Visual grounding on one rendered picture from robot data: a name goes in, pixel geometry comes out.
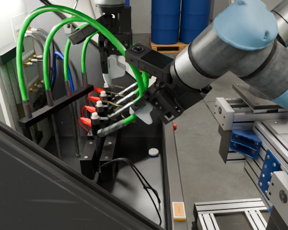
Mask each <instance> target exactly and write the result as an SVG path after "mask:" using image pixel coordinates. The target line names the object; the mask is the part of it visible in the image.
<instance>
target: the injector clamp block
mask: <svg viewBox="0 0 288 230"><path fill-rule="evenodd" d="M122 119H123V118H122V116H121V115H119V116H118V117H116V118H115V119H113V120H110V123H109V126H110V125H112V124H114V123H116V122H118V121H120V120H122ZM121 134H122V128H121V129H118V130H116V131H113V132H112V133H109V134H107V135H106V138H105V142H104V146H103V150H102V153H101V158H100V167H101V165H102V164H104V163H107V162H109V161H111V160H114V159H117V158H121V148H120V139H121ZM119 164H120V161H116V162H114V163H112V164H109V165H107V166H106V167H105V165H104V166H103V167H101V179H102V180H113V178H114V173H115V172H118V170H119ZM80 167H81V174H82V175H84V176H85V177H87V178H88V179H90V180H94V178H95V174H96V172H97V171H98V170H97V161H96V149H95V144H94V139H87V141H86V144H85V147H84V150H83V152H82V155H81V157H80Z"/></svg>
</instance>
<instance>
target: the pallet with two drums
mask: <svg viewBox="0 0 288 230"><path fill-rule="evenodd" d="M210 7H211V0H151V37H149V45H150V48H151V49H153V50H155V51H157V49H178V51H157V52H160V53H180V52H181V51H182V50H183V49H184V48H185V47H186V46H187V45H188V44H189V43H191V42H192V41H193V40H194V39H195V38H196V37H197V36H198V35H199V34H200V33H201V32H202V31H203V30H204V29H205V28H206V27H207V26H208V24H209V16H210ZM180 18H181V19H180Z"/></svg>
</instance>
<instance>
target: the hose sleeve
mask: <svg viewBox="0 0 288 230"><path fill-rule="evenodd" d="M123 120H124V119H123ZM123 120H120V121H118V122H116V123H114V124H112V125H110V126H108V127H105V128H104V129H102V134H103V135H107V134H109V133H112V132H113V131H116V130H118V129H121V128H122V127H125V126H127V125H125V124H124V122H123Z"/></svg>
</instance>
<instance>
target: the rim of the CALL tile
mask: <svg viewBox="0 0 288 230"><path fill-rule="evenodd" d="M174 203H182V205H183V212H184V216H175V209H174ZM172 207H173V217H174V219H186V214H185V207H184V202H172Z"/></svg>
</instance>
